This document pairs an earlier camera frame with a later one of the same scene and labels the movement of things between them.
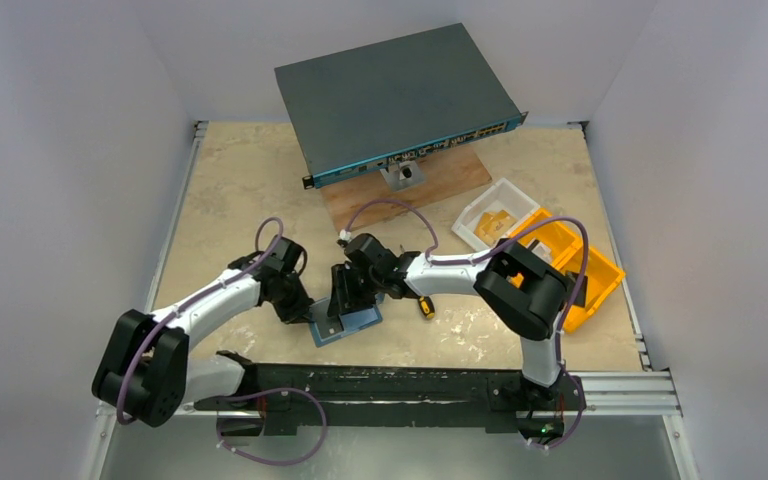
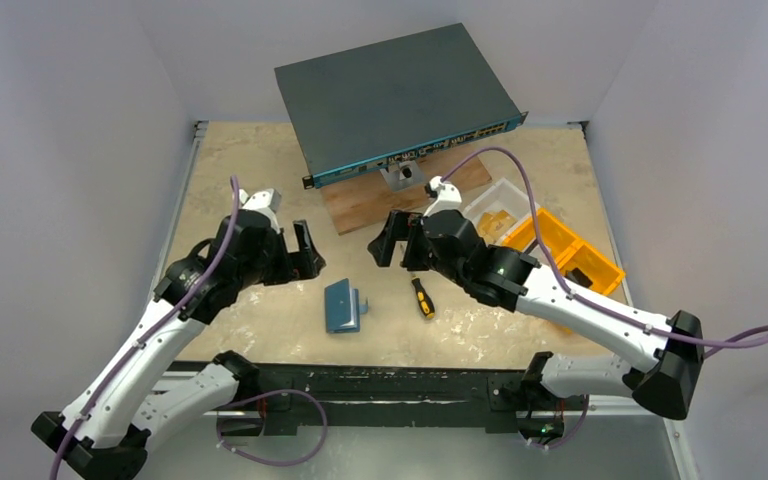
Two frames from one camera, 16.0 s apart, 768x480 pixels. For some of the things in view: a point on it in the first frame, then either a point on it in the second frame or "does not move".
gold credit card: x=493 y=225 does not move
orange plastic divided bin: x=566 y=240 does not move
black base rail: x=272 y=398 does not move
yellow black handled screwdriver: x=425 y=303 does not move
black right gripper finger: x=351 y=289 -> x=396 y=229
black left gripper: x=299 y=310 -> x=302 y=264
